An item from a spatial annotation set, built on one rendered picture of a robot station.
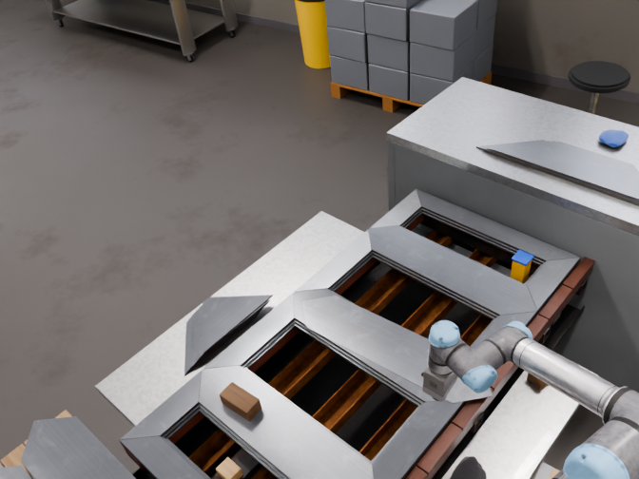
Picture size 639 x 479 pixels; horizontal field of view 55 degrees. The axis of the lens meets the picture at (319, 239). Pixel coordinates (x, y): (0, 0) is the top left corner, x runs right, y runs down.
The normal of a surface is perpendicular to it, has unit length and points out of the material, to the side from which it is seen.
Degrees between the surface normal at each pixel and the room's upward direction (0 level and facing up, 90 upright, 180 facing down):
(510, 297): 0
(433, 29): 90
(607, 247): 90
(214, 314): 0
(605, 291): 90
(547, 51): 90
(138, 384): 0
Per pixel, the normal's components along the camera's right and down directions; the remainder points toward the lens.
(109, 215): -0.09, -0.75
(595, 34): -0.58, 0.58
